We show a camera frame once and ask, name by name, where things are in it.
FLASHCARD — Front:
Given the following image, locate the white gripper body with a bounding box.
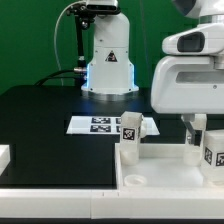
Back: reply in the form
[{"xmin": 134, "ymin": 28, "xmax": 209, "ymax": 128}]
[{"xmin": 151, "ymin": 56, "xmax": 224, "ymax": 114}]

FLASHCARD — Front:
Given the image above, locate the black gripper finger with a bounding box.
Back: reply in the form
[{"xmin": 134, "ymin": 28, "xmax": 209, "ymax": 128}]
[{"xmin": 181, "ymin": 114, "xmax": 202, "ymax": 146}]

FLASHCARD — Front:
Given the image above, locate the white square tabletop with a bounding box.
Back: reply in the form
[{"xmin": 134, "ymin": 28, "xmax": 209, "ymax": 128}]
[{"xmin": 115, "ymin": 143, "xmax": 224, "ymax": 189}]

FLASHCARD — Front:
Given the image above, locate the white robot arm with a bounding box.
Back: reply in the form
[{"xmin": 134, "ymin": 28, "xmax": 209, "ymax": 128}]
[{"xmin": 81, "ymin": 0, "xmax": 224, "ymax": 145}]

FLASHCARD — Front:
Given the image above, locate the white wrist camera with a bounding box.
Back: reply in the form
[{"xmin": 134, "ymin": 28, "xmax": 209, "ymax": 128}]
[{"xmin": 162, "ymin": 23, "xmax": 224, "ymax": 55}]

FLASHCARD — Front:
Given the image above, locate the white obstacle fence rail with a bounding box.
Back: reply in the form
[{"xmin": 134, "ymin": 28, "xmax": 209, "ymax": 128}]
[{"xmin": 0, "ymin": 144, "xmax": 224, "ymax": 220}]

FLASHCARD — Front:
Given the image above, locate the black cables bundle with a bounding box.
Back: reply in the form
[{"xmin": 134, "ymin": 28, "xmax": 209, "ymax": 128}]
[{"xmin": 34, "ymin": 68, "xmax": 88, "ymax": 88}]

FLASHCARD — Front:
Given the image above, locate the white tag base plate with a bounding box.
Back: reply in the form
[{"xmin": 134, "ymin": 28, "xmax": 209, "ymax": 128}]
[{"xmin": 65, "ymin": 116, "xmax": 161, "ymax": 136}]

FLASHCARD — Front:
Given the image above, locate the grey cable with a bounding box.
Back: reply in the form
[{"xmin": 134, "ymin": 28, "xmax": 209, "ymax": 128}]
[{"xmin": 53, "ymin": 0, "xmax": 87, "ymax": 87}]

